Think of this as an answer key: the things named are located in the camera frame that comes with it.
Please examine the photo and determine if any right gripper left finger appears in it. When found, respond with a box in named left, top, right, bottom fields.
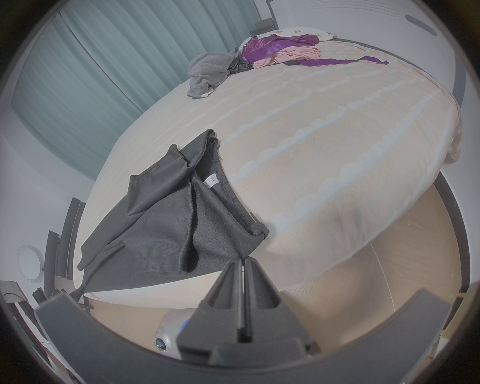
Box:
left=176, top=257, right=244, bottom=353

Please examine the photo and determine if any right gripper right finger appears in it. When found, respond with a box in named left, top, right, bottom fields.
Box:
left=244, top=257, right=314, bottom=353

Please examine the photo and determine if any black T-shirt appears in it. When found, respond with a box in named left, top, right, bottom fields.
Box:
left=77, top=129, right=271, bottom=304

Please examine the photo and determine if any bed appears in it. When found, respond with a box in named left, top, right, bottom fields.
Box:
left=77, top=0, right=472, bottom=301

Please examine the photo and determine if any pile of clothes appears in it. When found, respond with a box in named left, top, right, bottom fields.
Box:
left=229, top=34, right=391, bottom=74

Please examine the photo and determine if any black chest of drawers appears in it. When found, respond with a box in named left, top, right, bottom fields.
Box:
left=43, top=197, right=87, bottom=293

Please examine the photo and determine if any round white mirror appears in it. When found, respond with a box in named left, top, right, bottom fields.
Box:
left=17, top=244, right=43, bottom=283

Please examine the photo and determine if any grey garment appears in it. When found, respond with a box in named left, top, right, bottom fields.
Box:
left=187, top=47, right=241, bottom=100

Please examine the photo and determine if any blue-green curtain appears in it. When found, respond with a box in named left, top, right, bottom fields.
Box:
left=11, top=15, right=145, bottom=182
left=60, top=0, right=280, bottom=113

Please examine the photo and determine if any white printed pillow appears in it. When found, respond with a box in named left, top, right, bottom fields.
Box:
left=238, top=26, right=336, bottom=49

